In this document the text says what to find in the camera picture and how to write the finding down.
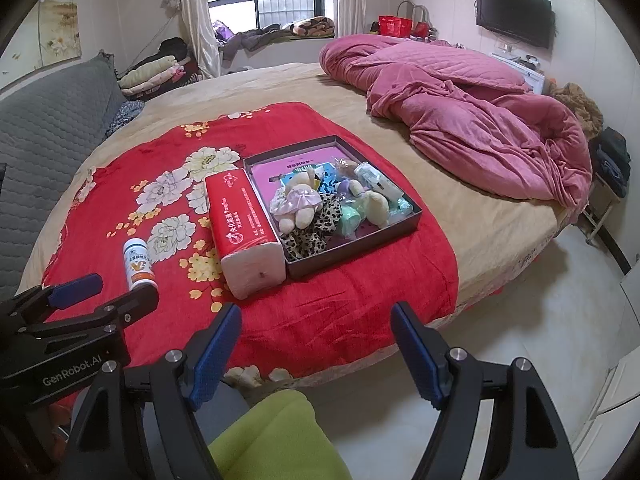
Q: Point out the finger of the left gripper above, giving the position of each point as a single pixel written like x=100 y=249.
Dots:
x=130 y=308
x=66 y=295

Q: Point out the grey quilted headboard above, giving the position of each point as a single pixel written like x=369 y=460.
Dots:
x=48 y=129

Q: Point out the red tissue box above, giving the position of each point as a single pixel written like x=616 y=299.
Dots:
x=250 y=253

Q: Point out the black wall television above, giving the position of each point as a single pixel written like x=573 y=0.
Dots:
x=530 y=21

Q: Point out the leopard print scarf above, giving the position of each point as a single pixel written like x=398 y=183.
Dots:
x=312 y=241

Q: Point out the mint green soft item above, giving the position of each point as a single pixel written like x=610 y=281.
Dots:
x=349 y=221

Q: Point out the clothes on window sill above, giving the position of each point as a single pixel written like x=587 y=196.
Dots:
x=318 y=27

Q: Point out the brown clothes pile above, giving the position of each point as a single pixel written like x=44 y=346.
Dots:
x=585 y=109

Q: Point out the red bags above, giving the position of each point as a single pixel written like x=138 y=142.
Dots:
x=411 y=21

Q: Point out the white curtain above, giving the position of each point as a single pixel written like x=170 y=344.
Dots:
x=197 y=25

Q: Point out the cream teddy bear pink dress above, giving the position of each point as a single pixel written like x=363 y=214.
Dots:
x=294 y=204

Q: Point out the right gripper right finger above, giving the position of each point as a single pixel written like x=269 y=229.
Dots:
x=424 y=352

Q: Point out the wall painting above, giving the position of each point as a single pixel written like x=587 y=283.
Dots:
x=47 y=36

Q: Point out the pink quilted duvet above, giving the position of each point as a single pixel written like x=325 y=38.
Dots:
x=470 y=114

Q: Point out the white supplement bottle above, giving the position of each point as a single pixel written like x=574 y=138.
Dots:
x=138 y=265

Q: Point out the small tissue pack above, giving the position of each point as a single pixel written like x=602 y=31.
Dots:
x=377 y=181

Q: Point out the folded blankets pile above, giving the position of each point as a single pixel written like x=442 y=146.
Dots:
x=172 y=66

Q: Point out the cream duck plush toy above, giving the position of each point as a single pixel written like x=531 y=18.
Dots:
x=373 y=206

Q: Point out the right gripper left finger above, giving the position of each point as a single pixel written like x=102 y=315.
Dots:
x=208 y=352

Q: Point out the dark tray pink book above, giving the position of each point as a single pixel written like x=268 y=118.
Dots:
x=270 y=170

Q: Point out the pink face mask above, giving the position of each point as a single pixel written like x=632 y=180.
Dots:
x=345 y=168

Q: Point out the red floral blanket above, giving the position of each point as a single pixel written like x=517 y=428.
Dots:
x=205 y=223

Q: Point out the green cloth lap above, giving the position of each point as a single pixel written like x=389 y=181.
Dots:
x=278 y=438

